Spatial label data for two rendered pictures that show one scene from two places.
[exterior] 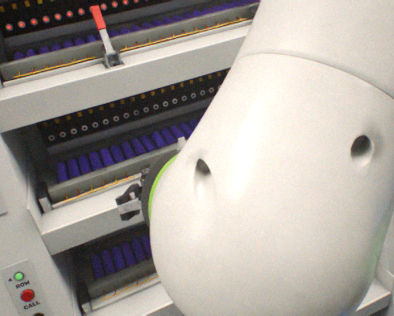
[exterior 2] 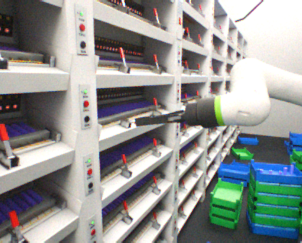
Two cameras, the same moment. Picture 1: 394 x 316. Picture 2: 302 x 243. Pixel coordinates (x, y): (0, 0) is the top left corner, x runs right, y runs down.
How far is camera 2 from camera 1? 0.63 m
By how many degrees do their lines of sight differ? 46
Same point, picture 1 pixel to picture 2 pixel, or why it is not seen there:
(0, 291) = (81, 168)
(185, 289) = (259, 108)
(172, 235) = (256, 100)
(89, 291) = not seen: hidden behind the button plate
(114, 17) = (100, 52)
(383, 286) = (169, 181)
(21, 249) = (91, 147)
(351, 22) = (263, 75)
